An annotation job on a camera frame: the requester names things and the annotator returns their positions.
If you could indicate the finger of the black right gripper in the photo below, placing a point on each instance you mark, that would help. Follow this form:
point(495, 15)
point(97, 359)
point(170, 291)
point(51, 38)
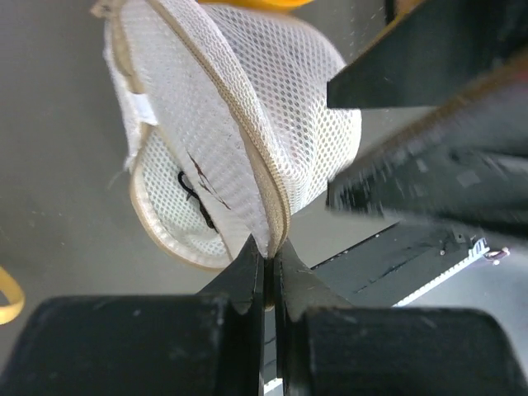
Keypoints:
point(464, 163)
point(430, 52)

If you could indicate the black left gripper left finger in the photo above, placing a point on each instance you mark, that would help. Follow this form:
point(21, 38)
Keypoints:
point(209, 343)

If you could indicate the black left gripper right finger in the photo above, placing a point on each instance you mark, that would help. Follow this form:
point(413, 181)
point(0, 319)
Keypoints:
point(326, 346)

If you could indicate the white mesh laundry bag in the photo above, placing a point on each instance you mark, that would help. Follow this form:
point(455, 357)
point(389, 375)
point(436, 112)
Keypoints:
point(225, 111)

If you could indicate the yellow plastic basket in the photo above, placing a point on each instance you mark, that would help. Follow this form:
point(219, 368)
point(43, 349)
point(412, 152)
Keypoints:
point(262, 5)

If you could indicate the yellow mug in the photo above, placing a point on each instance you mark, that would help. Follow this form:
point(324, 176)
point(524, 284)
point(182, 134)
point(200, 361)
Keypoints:
point(14, 296)

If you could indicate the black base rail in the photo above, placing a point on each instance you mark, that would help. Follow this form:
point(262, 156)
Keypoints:
point(388, 267)

